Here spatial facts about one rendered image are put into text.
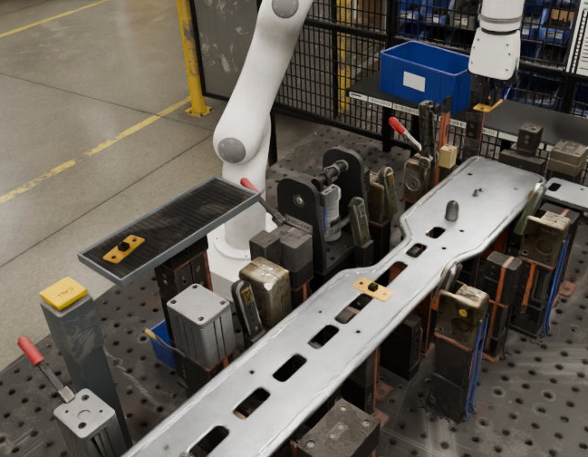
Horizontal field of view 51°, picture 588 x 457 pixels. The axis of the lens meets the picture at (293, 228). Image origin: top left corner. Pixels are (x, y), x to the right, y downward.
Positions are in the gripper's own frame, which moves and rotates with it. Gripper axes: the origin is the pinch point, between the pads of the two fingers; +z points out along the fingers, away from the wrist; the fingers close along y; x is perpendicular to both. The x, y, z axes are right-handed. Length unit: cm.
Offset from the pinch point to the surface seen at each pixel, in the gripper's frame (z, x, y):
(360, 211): 19.5, -33.4, -12.7
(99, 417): 21, -105, -14
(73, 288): 11, -94, -33
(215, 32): 66, 144, -249
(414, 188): 29.8, -2.3, -16.2
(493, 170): 27.5, 14.8, -2.0
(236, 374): 27, -81, -7
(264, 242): 18, -57, -21
